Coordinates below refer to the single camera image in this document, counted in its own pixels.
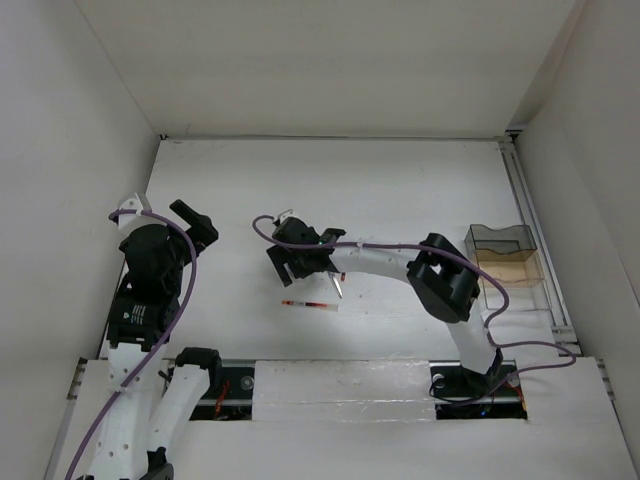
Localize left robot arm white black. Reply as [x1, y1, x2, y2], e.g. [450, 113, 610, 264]
[65, 198, 223, 479]

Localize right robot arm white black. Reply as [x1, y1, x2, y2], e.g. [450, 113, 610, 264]
[267, 211, 503, 398]

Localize orange red pen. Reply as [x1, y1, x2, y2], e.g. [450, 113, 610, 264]
[281, 300, 339, 311]

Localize grey transparent container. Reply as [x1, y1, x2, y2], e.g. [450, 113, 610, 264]
[464, 224, 537, 256]

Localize black handled scissors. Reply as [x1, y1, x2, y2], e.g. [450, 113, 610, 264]
[328, 272, 343, 299]

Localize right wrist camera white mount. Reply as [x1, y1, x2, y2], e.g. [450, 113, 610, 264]
[274, 209, 298, 225]

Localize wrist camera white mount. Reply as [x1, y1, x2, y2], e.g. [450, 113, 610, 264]
[115, 193, 154, 237]
[274, 209, 298, 225]

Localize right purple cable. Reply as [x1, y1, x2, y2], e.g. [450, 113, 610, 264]
[252, 215, 577, 376]

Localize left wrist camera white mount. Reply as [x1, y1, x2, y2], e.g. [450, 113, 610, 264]
[115, 193, 154, 237]

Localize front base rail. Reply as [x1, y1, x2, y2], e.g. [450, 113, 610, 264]
[191, 360, 528, 423]

